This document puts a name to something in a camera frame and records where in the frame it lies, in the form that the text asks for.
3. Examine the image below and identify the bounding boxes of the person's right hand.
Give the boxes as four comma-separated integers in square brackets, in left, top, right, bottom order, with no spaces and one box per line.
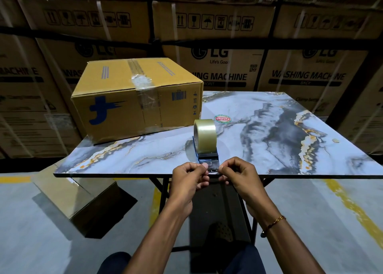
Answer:
[218,157,270,217]

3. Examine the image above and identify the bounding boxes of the person's left hand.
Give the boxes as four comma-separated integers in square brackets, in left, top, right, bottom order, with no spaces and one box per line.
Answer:
[167,162,210,220]

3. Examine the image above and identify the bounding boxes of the clear packing tape roll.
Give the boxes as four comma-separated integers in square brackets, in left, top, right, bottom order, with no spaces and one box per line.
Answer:
[193,119,220,173]

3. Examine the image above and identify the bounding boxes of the person's right forearm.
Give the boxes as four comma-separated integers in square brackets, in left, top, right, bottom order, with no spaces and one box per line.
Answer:
[246,204,326,274]

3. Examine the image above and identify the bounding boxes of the person's left forearm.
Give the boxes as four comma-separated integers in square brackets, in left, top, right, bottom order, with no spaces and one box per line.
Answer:
[123,206,194,274]

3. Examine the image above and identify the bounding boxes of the blue tape dispenser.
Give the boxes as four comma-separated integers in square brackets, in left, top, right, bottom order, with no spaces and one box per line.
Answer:
[191,136,220,165]

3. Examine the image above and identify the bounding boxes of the person's dark shoe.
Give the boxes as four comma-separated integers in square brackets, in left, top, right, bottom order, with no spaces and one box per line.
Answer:
[209,221,234,244]

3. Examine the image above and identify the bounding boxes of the person's dark blue trousers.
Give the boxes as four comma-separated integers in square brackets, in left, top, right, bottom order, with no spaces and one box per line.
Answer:
[97,242,267,274]

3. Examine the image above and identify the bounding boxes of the brown taped cardboard box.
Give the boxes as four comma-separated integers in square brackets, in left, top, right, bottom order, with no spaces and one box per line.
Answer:
[71,58,204,146]

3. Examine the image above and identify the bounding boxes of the plain brown cardboard box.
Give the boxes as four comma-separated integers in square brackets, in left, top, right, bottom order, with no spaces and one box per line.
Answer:
[31,163,138,239]

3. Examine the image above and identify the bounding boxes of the stack of large appliance cartons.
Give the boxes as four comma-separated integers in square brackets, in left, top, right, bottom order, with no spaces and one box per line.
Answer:
[0,0,383,164]

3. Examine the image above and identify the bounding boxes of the black folding table frame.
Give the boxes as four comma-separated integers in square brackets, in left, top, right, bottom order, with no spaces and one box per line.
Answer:
[148,177,267,253]

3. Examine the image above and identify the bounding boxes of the thin orange wrist bracelet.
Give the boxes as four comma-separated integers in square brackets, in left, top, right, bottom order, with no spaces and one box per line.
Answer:
[260,215,286,238]

